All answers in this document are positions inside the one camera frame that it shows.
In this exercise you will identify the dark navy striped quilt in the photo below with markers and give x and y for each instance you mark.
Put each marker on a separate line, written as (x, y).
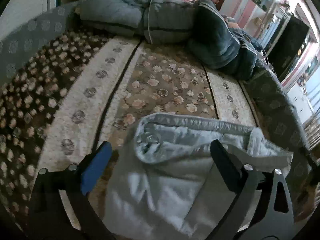
(217, 46)

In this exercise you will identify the white low cabinet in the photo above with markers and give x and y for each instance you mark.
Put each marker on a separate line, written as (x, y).
(301, 102)

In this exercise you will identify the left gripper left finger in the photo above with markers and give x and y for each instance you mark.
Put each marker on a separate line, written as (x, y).
(47, 217)

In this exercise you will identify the white sliding wardrobe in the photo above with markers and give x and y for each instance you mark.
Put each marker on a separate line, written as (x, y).
(19, 12)

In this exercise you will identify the light blue padded jacket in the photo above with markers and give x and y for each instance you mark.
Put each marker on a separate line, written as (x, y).
(165, 184)

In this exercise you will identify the floral patterned bed blanket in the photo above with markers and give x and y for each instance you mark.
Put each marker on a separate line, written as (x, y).
(82, 89)

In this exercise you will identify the black open door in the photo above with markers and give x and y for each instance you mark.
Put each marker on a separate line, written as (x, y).
(288, 49)

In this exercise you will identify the grey patterned bed cover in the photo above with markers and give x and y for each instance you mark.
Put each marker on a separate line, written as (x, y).
(276, 116)

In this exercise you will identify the grey blue folded quilt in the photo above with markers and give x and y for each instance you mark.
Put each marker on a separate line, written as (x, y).
(158, 21)

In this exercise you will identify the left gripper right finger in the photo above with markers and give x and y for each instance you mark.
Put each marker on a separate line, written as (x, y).
(273, 217)

